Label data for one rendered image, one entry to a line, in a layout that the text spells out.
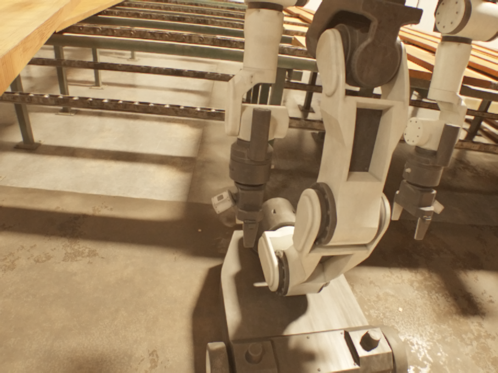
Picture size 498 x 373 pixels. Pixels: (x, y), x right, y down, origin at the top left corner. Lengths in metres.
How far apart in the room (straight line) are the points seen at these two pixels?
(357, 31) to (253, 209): 0.41
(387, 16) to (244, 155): 0.37
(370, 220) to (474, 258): 1.36
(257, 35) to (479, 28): 0.46
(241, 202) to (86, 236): 1.04
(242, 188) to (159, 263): 0.82
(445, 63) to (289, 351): 0.83
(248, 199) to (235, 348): 0.45
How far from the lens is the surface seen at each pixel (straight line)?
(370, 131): 0.73
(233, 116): 0.62
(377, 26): 0.68
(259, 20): 0.62
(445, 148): 0.83
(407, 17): 0.71
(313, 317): 1.11
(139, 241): 1.53
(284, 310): 1.10
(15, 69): 0.66
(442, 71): 0.84
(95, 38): 1.41
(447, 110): 0.90
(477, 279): 1.91
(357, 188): 0.69
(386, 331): 1.14
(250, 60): 0.63
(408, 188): 0.89
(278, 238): 1.09
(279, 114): 0.65
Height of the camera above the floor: 1.05
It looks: 33 degrees down
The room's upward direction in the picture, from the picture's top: 9 degrees clockwise
